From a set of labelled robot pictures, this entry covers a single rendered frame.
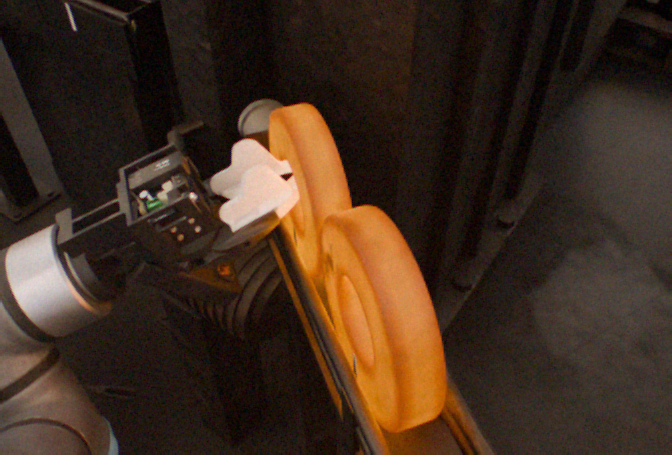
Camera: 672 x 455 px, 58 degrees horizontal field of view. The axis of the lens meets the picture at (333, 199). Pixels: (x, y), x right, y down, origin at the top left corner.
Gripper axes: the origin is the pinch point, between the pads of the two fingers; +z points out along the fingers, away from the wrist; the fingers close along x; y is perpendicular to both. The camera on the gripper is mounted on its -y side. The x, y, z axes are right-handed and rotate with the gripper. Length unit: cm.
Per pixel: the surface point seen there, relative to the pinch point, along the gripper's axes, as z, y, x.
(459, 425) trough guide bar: 1.9, -3.0, -24.3
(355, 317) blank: -1.3, -2.5, -13.8
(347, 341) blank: -2.7, -3.8, -14.6
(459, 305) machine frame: 16, -74, 22
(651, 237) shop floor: 68, -98, 28
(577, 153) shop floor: 70, -99, 61
